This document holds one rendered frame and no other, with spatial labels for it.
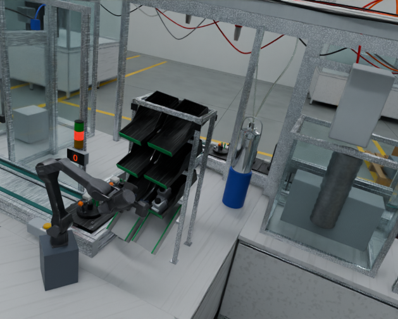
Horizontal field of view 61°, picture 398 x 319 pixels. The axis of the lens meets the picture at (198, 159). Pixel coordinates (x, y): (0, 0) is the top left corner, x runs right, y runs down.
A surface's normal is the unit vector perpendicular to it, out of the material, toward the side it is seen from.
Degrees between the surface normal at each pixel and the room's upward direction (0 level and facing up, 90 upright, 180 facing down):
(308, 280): 90
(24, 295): 0
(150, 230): 45
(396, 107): 90
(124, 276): 0
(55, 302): 0
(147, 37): 90
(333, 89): 90
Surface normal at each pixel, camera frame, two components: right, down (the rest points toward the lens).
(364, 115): -0.40, 0.33
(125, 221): -0.27, -0.44
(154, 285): 0.17, -0.89
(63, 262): 0.50, 0.45
